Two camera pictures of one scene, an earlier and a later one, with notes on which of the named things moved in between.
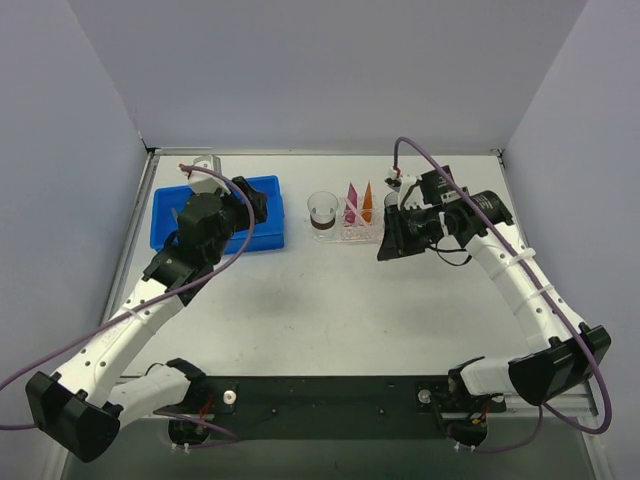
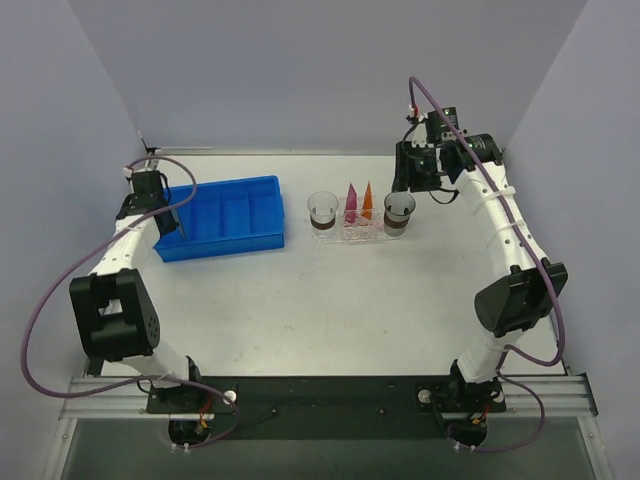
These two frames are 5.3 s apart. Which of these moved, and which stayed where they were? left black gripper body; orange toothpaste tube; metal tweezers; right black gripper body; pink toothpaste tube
Moved: left black gripper body; right black gripper body; metal tweezers
Stayed: orange toothpaste tube; pink toothpaste tube
